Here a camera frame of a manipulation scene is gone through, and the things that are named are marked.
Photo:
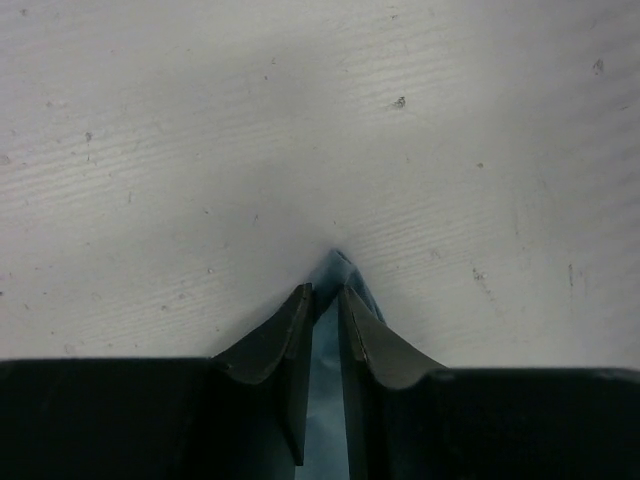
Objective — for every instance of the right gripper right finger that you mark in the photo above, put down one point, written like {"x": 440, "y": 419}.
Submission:
{"x": 391, "y": 413}

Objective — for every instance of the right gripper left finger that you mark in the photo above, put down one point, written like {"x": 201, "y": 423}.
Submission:
{"x": 266, "y": 378}

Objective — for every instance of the blue-grey t shirt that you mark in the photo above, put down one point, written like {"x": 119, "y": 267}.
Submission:
{"x": 326, "y": 452}

